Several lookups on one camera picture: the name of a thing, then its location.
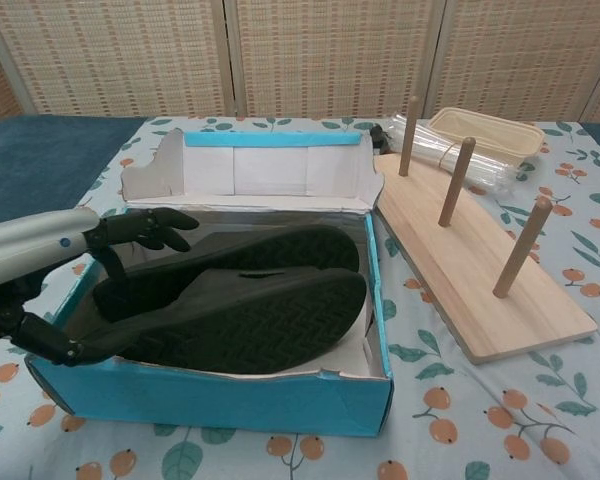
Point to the beige rectangular food tray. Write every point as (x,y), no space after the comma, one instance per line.
(510,135)

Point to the wooden board with three pegs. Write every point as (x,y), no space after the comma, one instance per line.
(470,265)

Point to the bundle of clear plastic straws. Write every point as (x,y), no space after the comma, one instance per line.
(485,167)

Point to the blue cardboard shoe box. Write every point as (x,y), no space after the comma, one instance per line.
(205,400)

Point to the bamboo folding screen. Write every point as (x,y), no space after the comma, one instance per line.
(330,55)

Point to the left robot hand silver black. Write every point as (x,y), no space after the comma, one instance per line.
(35,245)

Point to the floral light blue tablecloth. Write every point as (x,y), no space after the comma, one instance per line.
(405,450)

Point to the black rubber slipper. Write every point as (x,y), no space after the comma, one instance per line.
(280,250)
(260,325)

